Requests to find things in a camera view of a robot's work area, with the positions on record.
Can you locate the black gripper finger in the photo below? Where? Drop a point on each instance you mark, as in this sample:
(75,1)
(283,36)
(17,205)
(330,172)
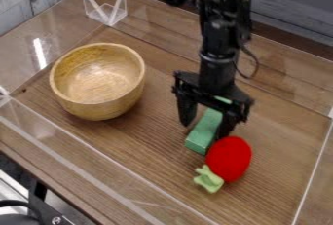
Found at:
(187,107)
(231,117)

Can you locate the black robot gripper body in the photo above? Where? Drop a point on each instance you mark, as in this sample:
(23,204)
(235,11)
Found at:
(212,86)

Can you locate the green foam block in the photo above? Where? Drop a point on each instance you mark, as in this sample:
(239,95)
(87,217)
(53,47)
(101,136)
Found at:
(202,135)

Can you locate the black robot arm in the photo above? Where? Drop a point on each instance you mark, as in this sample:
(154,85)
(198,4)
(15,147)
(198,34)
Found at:
(224,21)

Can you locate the brown wooden bowl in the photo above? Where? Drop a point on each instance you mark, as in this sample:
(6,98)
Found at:
(97,80)

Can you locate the red plush strawberry toy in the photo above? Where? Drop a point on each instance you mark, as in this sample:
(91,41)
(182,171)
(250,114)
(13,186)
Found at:
(227,161)

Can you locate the clear acrylic corner bracket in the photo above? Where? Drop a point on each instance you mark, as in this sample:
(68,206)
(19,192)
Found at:
(105,13)

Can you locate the clear acrylic tray wall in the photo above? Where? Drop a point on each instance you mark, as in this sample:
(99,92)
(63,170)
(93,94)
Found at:
(111,194)

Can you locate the black table leg bracket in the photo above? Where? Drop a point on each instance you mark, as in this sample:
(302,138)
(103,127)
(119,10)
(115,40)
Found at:
(49,216)

